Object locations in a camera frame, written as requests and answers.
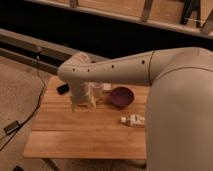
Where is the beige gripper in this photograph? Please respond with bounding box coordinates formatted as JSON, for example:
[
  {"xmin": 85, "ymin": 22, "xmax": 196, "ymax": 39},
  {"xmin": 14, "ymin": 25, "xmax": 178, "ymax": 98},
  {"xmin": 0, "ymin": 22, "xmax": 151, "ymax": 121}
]
[{"xmin": 69, "ymin": 82, "xmax": 97, "ymax": 112}]

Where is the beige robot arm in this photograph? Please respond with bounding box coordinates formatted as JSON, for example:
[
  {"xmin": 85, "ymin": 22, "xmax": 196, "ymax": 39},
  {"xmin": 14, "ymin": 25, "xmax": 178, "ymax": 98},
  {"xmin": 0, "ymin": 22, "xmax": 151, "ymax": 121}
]
[{"xmin": 57, "ymin": 47, "xmax": 213, "ymax": 171}]

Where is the dark purple ceramic bowl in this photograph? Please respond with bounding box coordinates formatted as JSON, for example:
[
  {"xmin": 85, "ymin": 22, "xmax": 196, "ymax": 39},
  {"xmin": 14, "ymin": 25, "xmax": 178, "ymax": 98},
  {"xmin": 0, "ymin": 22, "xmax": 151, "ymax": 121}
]
[{"xmin": 110, "ymin": 87, "xmax": 134, "ymax": 107}]

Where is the clear plastic cup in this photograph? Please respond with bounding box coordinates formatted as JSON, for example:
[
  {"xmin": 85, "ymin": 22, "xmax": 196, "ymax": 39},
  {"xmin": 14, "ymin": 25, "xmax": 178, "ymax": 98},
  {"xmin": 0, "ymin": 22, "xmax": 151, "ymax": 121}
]
[{"xmin": 91, "ymin": 83, "xmax": 103, "ymax": 100}]

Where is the black smartphone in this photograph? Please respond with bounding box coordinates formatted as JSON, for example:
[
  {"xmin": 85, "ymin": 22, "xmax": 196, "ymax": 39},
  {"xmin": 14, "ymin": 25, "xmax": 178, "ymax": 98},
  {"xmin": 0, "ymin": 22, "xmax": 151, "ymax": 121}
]
[{"xmin": 57, "ymin": 84, "xmax": 69, "ymax": 95}]

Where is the small white box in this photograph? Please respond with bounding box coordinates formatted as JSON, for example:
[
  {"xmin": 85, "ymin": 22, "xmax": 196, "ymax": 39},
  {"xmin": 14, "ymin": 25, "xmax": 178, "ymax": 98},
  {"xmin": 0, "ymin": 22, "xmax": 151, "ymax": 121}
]
[{"xmin": 103, "ymin": 83, "xmax": 112, "ymax": 92}]

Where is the wooden table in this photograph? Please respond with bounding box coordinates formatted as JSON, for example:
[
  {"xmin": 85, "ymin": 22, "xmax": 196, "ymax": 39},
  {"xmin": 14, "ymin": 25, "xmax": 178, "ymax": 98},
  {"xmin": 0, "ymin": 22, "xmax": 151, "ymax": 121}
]
[{"xmin": 24, "ymin": 76, "xmax": 148, "ymax": 159}]

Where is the small white bottle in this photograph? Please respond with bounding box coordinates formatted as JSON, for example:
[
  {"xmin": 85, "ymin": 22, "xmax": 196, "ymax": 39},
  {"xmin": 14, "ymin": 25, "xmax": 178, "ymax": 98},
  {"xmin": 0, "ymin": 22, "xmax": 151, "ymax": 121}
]
[{"xmin": 120, "ymin": 114, "xmax": 145, "ymax": 127}]

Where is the black power adapter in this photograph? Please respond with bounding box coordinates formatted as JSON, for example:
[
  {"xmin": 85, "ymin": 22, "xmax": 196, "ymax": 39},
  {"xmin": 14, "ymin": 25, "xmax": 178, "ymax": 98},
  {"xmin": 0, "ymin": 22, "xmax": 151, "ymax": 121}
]
[{"xmin": 4, "ymin": 121, "xmax": 20, "ymax": 135}]

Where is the black power cable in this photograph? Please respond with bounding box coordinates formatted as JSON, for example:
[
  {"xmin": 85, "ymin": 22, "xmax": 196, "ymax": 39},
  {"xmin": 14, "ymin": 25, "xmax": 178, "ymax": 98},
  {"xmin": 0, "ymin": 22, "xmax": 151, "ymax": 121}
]
[{"xmin": 0, "ymin": 51, "xmax": 48, "ymax": 152}]

